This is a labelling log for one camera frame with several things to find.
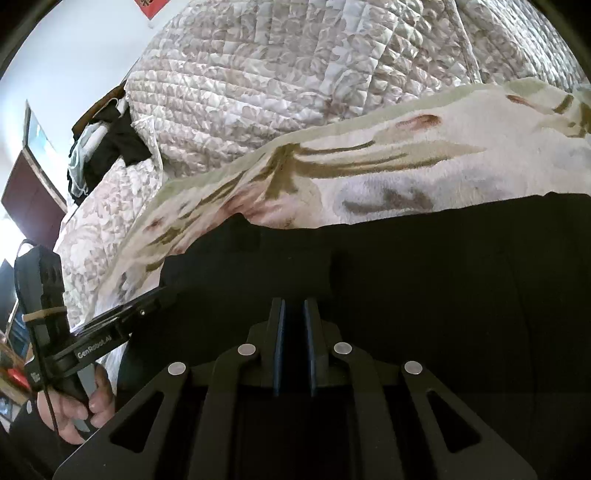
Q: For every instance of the light blue cloth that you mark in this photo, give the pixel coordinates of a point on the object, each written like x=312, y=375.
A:
x=81, y=157

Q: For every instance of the quilted floral comforter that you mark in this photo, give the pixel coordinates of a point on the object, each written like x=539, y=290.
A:
x=277, y=69

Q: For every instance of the quilted floral bed cover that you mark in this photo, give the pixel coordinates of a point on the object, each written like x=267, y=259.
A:
x=106, y=217

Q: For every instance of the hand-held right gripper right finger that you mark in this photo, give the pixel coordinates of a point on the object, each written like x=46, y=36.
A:
x=311, y=346

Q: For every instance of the floral fleece blanket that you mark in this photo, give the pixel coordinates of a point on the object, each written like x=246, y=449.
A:
x=415, y=152

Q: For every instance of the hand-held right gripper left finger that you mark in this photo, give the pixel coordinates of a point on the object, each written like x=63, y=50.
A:
x=278, y=346

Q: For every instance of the framed wall picture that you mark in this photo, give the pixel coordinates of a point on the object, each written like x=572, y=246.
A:
x=39, y=134

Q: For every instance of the person's left hand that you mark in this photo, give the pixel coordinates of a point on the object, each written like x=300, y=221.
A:
x=67, y=415

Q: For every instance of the red wall decoration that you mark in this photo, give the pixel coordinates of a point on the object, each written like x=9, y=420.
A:
x=148, y=7

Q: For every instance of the black pants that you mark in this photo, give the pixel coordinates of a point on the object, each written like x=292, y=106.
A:
x=438, y=277

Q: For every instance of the person's left forearm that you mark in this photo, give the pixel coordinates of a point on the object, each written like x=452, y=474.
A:
x=32, y=443

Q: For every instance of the black garment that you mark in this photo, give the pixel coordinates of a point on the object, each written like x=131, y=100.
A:
x=127, y=138

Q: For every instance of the brown wooden headboard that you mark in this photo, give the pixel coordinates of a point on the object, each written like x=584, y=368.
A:
x=90, y=114

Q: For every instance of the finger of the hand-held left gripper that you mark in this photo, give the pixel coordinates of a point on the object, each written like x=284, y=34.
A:
x=134, y=309

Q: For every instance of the dark red cabinet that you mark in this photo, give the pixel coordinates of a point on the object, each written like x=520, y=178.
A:
x=32, y=198

